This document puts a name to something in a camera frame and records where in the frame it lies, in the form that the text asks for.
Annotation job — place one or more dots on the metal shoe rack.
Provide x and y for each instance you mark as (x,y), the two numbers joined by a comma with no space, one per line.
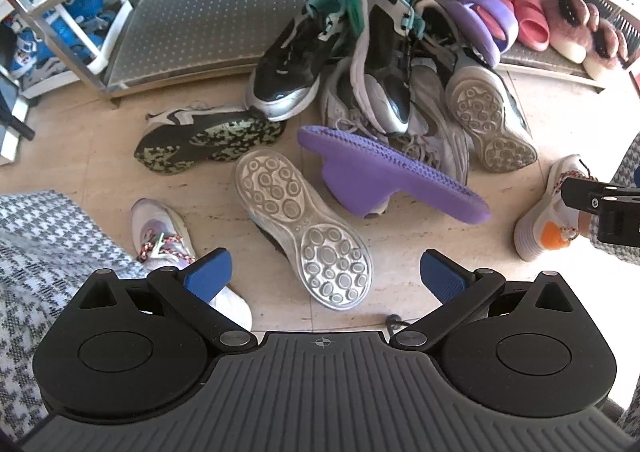
(200,26)

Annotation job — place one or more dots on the black teal-lined sneaker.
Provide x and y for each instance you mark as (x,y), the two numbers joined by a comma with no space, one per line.
(385,76)
(285,71)

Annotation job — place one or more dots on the white navy sneaker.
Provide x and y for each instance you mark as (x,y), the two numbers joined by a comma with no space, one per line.
(210,136)

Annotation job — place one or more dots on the black grey-soled sneaker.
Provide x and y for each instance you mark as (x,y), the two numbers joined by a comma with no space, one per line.
(305,227)
(492,124)

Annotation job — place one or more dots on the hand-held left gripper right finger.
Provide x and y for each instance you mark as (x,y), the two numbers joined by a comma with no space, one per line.
(440,277)

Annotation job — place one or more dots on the grey mesh sneaker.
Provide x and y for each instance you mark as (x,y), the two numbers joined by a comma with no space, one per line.
(332,96)
(440,131)

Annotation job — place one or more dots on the fluffy pink slipper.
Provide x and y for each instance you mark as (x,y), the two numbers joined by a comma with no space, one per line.
(607,49)
(570,24)

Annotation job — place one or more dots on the purple slipper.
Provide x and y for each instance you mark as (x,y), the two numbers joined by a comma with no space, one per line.
(482,26)
(395,171)

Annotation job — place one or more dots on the white red-laced sneaker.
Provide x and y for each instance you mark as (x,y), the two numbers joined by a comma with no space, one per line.
(160,242)
(545,217)

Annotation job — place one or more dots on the white storage cart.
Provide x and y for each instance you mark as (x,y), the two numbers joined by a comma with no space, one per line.
(100,64)

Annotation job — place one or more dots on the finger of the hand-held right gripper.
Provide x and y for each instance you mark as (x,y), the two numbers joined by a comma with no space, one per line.
(580,194)

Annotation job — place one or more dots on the person's left leg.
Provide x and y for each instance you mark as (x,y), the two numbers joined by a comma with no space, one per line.
(45,257)

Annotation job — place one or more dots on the black metal stand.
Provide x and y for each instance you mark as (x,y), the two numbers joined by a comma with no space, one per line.
(10,96)

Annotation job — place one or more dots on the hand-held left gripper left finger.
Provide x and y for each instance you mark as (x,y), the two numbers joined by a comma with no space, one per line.
(212,277)

